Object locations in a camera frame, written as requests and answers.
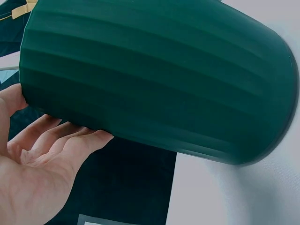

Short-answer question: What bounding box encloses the dark green ribbed plastic cup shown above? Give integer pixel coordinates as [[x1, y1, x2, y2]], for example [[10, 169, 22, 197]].
[[19, 0, 300, 167]]

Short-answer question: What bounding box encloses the person's left hand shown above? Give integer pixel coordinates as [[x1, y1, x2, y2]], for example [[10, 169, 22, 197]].
[[0, 83, 115, 225]]

